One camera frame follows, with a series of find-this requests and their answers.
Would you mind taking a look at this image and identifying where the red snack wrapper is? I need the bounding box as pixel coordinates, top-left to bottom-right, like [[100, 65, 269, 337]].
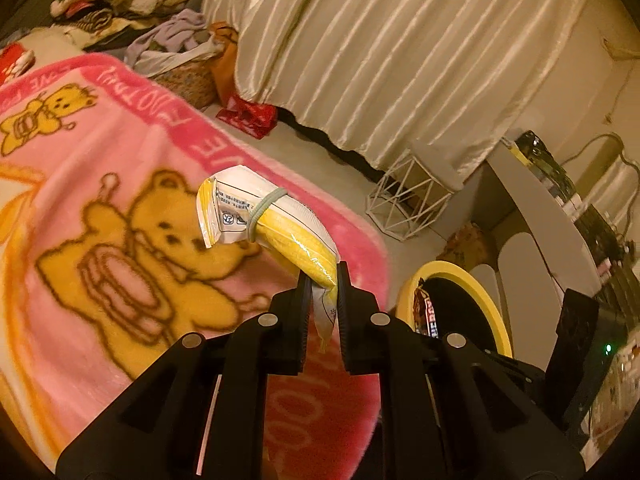
[[412, 281, 439, 338]]

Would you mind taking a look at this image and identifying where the yellow white snack packet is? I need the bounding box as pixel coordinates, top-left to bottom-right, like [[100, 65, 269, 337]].
[[196, 165, 341, 344]]

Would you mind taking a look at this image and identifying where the yellow rimmed black trash bin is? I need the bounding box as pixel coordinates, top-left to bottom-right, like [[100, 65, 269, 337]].
[[396, 260, 513, 358]]

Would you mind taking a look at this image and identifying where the white curved desk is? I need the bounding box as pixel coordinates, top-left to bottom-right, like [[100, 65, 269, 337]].
[[471, 143, 601, 370]]

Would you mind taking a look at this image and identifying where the pink football bear blanket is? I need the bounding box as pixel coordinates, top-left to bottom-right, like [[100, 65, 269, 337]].
[[1, 54, 388, 467]]

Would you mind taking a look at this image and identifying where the dark box on desk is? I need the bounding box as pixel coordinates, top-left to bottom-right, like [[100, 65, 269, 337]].
[[515, 130, 575, 202]]

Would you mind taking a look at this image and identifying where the red plastic bag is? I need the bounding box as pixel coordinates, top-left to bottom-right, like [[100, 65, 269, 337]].
[[216, 94, 278, 140]]

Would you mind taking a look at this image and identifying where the cream satin curtain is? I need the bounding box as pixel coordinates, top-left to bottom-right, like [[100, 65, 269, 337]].
[[203, 0, 588, 177]]

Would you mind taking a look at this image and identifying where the woven laundry basket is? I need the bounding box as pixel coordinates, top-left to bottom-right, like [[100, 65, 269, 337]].
[[150, 55, 218, 110]]

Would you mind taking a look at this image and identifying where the orange bag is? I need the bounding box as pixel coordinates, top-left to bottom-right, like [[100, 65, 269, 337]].
[[209, 21, 239, 107]]

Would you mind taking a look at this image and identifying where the lavender garment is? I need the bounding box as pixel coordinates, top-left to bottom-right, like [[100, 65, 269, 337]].
[[124, 9, 208, 67]]

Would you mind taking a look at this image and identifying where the red patterned cloth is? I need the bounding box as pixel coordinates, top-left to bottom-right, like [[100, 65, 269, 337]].
[[0, 42, 36, 86]]

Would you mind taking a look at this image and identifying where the white wire frame stool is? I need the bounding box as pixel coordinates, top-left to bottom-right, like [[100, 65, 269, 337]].
[[366, 143, 463, 242]]

